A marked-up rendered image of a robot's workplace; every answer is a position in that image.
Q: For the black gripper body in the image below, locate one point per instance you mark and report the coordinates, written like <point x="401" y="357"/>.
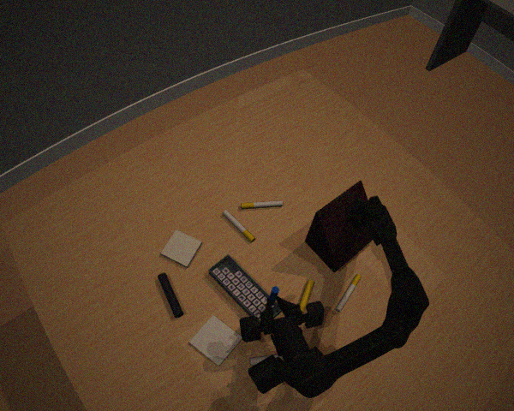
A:
<point x="285" y="327"/>

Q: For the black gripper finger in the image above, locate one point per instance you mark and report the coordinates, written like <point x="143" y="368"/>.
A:
<point x="285" y="305"/>
<point x="268" y="311"/>

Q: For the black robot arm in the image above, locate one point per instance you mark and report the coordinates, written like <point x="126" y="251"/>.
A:
<point x="308" y="370"/>

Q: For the keyboard with white letter keys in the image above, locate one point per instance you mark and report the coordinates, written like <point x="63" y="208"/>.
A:
<point x="241" y="287"/>

